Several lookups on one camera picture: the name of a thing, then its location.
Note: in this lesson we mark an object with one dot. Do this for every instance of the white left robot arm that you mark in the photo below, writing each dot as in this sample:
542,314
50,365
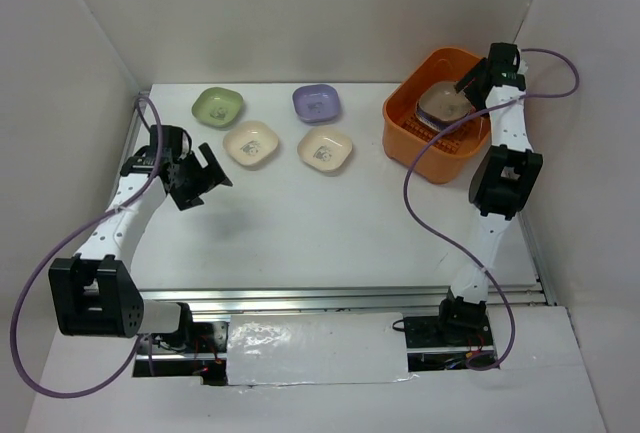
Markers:
93,291

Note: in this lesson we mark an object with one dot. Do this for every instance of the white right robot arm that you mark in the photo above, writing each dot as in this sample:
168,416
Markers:
500,186

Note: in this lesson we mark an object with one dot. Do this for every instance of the aluminium rail frame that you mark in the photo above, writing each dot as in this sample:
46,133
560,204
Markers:
288,237

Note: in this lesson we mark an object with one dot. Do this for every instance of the cream plate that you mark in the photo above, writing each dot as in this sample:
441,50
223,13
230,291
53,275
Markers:
325,149
251,144

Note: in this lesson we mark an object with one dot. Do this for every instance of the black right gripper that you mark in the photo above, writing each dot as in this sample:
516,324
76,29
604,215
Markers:
477,70

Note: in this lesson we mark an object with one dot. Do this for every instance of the green plate far left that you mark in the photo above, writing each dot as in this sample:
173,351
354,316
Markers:
217,107

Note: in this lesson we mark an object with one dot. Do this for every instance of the brown plate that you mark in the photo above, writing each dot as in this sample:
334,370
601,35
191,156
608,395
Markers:
443,103

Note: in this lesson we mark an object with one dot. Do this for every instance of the orange plastic bin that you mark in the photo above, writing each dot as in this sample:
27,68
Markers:
404,135

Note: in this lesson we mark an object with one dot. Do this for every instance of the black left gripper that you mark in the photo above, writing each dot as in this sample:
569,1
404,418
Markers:
207,179

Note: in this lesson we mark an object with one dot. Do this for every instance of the purple plate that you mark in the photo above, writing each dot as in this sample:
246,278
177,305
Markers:
430,120
316,103

